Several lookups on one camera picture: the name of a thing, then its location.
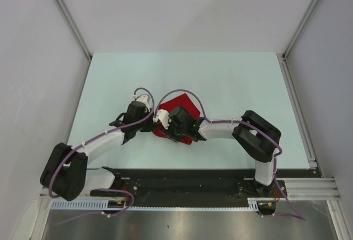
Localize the red cloth napkin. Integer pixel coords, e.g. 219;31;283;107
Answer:
152;93;201;145

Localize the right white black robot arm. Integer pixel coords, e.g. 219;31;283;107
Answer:
153;106;282;196

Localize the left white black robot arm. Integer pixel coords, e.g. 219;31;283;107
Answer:
40;94;153;201

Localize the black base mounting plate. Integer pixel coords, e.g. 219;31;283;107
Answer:
90;168;322;207

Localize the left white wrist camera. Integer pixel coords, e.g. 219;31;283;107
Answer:
132;94;151;112

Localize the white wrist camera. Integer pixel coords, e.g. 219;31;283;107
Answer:
153;109;172;129
132;94;151;112

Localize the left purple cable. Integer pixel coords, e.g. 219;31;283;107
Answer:
48;87;135;226

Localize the purple cable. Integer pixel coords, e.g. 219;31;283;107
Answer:
154;88;306;221
48;87;135;226

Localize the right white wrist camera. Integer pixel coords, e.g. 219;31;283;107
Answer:
153;109;172;129

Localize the white slotted cable duct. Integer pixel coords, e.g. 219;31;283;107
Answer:
51;198;278;212

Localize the right side aluminium rail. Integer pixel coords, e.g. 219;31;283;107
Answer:
277;54;319;169

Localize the aluminium rail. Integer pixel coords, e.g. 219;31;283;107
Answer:
38;177;339;199
277;54;319;169

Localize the front aluminium rail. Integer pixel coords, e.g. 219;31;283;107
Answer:
38;177;339;199

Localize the left aluminium frame post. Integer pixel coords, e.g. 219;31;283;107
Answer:
54;0;93;62

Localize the aluminium frame post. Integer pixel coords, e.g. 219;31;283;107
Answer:
54;0;93;62
281;0;321;60

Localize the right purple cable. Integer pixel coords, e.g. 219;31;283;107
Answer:
154;88;306;221

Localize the right aluminium frame post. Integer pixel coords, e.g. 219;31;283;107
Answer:
281;0;321;60

